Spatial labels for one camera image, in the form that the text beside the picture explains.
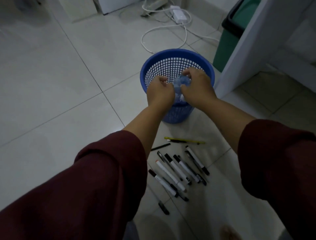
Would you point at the person's left hand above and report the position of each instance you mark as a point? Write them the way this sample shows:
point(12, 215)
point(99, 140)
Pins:
point(159, 95)

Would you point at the person's right hand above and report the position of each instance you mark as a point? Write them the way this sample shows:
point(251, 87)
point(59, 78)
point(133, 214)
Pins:
point(200, 91)

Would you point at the person's left fingers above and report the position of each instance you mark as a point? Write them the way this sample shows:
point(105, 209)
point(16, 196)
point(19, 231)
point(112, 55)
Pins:
point(163, 79)

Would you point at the person's right fingers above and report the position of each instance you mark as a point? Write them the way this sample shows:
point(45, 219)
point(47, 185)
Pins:
point(191, 72)

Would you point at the clear plastic bag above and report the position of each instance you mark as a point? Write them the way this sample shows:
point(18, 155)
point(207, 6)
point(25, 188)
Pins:
point(181, 81)

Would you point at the person's right forearm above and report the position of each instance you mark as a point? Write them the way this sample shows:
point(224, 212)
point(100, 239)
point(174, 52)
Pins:
point(271, 158)

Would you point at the person's left forearm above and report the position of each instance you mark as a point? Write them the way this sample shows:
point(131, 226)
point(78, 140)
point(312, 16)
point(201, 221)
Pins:
point(98, 178)

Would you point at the blue plastic mesh basket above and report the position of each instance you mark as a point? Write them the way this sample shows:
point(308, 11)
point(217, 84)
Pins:
point(172, 58)

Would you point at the green bin with black lid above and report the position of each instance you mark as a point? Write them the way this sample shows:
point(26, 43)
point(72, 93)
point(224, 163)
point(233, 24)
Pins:
point(228, 37)

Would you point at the white power adapter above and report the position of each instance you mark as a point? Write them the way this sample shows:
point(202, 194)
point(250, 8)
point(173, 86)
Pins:
point(178, 14)

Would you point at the yellow pen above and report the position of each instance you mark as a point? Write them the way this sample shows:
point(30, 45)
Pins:
point(184, 141)

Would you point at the white cabinet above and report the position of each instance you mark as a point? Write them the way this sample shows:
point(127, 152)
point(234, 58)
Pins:
point(251, 44)

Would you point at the short black pen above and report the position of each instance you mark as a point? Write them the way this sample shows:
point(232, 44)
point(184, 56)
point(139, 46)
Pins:
point(160, 147)

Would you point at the white appliance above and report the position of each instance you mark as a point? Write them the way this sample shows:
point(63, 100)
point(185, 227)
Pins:
point(113, 5)

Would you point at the group of white markers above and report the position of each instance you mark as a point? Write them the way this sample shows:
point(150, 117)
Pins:
point(177, 170)

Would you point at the grey pen with black cap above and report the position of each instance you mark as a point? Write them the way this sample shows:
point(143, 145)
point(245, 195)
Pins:
point(163, 207)

